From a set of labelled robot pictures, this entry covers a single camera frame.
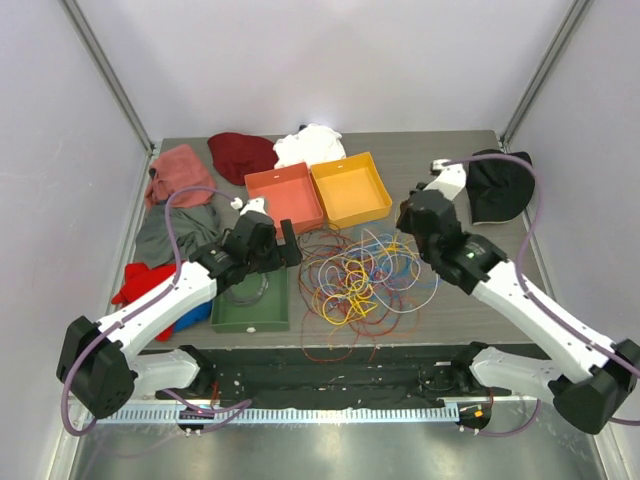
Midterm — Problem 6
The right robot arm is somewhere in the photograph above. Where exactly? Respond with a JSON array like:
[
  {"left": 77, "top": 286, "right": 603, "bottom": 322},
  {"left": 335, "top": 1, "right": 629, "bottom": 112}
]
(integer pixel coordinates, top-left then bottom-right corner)
[{"left": 396, "top": 185, "right": 639, "bottom": 435}]

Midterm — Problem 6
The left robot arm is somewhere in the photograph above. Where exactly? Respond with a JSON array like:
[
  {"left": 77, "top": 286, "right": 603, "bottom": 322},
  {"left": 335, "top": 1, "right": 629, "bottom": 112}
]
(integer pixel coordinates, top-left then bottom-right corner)
[{"left": 56, "top": 211, "right": 302, "bottom": 420}]

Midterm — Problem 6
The green plastic tray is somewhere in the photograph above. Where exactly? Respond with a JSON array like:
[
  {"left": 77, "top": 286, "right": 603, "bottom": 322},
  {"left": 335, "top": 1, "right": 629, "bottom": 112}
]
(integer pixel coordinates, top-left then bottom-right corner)
[{"left": 210, "top": 268, "right": 290, "bottom": 334}]

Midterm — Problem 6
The coral orange plastic tray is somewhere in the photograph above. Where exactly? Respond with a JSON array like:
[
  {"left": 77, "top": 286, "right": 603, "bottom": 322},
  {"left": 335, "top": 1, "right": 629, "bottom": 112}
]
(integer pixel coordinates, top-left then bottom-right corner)
[{"left": 244, "top": 163, "right": 324, "bottom": 239}]

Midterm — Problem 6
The grey cloth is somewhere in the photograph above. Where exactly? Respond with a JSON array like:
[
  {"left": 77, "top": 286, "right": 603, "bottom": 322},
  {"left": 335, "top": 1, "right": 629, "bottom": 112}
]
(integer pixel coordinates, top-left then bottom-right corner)
[{"left": 134, "top": 204, "right": 221, "bottom": 269}]

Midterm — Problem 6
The black bucket hat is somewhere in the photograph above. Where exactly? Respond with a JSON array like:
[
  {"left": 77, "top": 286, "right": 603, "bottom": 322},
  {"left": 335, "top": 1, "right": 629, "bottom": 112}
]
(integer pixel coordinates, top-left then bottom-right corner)
[{"left": 466, "top": 149, "right": 535, "bottom": 225}]

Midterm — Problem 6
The yellow plastic tray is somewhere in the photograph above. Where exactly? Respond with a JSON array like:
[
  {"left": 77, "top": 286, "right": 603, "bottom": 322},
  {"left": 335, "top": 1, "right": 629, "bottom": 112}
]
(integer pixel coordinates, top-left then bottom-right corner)
[{"left": 311, "top": 152, "right": 392, "bottom": 229}]

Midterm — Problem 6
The dark red cloth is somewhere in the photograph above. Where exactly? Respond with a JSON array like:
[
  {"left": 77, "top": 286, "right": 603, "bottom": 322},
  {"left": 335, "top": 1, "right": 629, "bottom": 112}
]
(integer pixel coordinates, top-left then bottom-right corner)
[{"left": 207, "top": 132, "right": 278, "bottom": 186}]

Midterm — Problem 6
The blue cloth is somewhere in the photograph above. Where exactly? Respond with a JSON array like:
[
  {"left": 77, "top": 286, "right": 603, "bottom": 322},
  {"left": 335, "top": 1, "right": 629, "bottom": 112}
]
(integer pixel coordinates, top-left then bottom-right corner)
[{"left": 173, "top": 301, "right": 213, "bottom": 332}]

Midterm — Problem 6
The pink cloth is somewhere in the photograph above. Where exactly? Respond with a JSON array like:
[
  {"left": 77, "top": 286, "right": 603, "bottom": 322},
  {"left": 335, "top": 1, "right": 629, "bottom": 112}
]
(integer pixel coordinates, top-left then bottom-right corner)
[{"left": 144, "top": 144, "right": 216, "bottom": 209}]

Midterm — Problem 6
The white cloth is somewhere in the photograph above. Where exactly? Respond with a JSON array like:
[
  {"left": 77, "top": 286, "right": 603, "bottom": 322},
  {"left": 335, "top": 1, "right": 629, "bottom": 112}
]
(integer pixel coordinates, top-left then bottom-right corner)
[{"left": 273, "top": 124, "right": 346, "bottom": 169}]

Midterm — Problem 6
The bright red cloth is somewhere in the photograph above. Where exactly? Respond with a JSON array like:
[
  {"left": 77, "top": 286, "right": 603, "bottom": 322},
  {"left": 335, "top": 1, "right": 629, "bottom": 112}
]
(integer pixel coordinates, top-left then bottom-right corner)
[{"left": 110, "top": 262, "right": 179, "bottom": 342}]

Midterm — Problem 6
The brown cable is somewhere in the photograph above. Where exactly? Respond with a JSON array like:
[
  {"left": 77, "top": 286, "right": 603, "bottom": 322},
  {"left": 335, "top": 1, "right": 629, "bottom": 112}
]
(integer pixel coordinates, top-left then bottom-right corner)
[{"left": 295, "top": 224, "right": 346, "bottom": 266}]

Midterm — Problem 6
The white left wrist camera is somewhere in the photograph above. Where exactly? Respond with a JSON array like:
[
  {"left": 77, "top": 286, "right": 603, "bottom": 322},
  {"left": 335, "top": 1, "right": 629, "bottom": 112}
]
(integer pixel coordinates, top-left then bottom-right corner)
[{"left": 230, "top": 196, "right": 267, "bottom": 216}]

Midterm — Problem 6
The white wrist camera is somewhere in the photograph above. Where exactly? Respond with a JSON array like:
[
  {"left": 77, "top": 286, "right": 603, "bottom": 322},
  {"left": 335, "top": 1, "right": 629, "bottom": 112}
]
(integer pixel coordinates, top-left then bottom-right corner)
[
  {"left": 415, "top": 159, "right": 467, "bottom": 201},
  {"left": 230, "top": 196, "right": 267, "bottom": 216}
]

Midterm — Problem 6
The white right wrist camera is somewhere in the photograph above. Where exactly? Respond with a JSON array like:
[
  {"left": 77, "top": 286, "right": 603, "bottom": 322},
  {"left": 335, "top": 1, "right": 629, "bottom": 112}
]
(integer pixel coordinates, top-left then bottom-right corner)
[{"left": 415, "top": 159, "right": 467, "bottom": 201}]

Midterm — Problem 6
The grey coiled cable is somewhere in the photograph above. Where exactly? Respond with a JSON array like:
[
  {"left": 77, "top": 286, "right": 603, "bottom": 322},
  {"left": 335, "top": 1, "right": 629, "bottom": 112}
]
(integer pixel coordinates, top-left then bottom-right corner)
[{"left": 221, "top": 272, "right": 269, "bottom": 305}]

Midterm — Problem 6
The red cable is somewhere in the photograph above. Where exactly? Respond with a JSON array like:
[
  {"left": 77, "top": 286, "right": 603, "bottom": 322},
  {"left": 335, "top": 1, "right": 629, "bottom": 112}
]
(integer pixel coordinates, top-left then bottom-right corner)
[{"left": 297, "top": 224, "right": 426, "bottom": 364}]

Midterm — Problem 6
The white cable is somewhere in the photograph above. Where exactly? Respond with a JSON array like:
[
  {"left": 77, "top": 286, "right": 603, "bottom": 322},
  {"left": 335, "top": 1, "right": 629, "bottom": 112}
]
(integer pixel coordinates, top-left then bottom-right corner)
[{"left": 317, "top": 227, "right": 441, "bottom": 316}]

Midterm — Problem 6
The bright yellow cable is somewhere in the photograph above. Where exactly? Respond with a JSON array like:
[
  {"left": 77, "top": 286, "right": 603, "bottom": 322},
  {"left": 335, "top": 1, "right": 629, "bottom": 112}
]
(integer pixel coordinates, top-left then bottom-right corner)
[{"left": 321, "top": 269, "right": 379, "bottom": 327}]

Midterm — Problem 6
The orange yellow cable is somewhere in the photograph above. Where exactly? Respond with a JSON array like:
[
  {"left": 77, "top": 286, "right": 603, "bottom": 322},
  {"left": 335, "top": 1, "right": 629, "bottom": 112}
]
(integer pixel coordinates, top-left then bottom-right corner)
[{"left": 308, "top": 249, "right": 381, "bottom": 321}]

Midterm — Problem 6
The white slotted cable duct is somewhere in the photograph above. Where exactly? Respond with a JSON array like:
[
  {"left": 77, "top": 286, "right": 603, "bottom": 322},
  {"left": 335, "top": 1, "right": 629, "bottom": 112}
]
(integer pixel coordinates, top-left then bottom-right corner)
[{"left": 98, "top": 402, "right": 459, "bottom": 429}]

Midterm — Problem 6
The right aluminium frame post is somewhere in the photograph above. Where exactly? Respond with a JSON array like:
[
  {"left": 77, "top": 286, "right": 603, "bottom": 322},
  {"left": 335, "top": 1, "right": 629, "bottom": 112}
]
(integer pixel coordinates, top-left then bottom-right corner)
[{"left": 498, "top": 0, "right": 593, "bottom": 151}]

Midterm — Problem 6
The aluminium frame post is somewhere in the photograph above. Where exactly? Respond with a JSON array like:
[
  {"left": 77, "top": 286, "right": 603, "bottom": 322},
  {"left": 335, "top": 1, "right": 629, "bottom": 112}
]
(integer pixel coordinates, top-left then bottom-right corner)
[
  {"left": 498, "top": 0, "right": 593, "bottom": 151},
  {"left": 56, "top": 0, "right": 157, "bottom": 153}
]

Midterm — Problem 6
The left aluminium frame post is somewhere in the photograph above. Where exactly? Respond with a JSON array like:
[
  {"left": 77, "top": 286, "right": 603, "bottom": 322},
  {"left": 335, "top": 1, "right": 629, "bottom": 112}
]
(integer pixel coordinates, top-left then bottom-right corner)
[{"left": 56, "top": 0, "right": 157, "bottom": 153}]

